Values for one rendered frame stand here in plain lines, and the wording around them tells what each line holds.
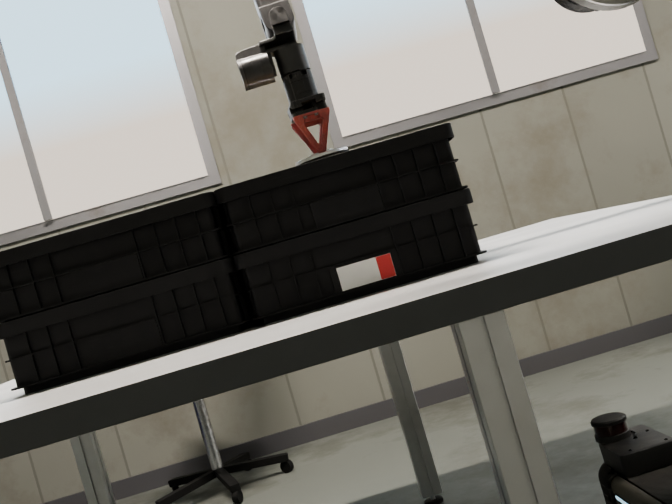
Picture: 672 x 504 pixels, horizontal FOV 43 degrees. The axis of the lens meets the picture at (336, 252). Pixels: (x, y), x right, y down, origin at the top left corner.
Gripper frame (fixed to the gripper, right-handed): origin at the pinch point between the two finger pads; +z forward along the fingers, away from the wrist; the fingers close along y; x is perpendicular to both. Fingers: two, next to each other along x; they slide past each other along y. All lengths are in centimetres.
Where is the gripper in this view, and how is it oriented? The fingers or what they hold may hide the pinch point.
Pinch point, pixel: (320, 149)
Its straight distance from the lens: 159.3
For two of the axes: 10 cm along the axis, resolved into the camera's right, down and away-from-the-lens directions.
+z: 3.0, 9.5, 0.2
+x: 9.5, -3.0, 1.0
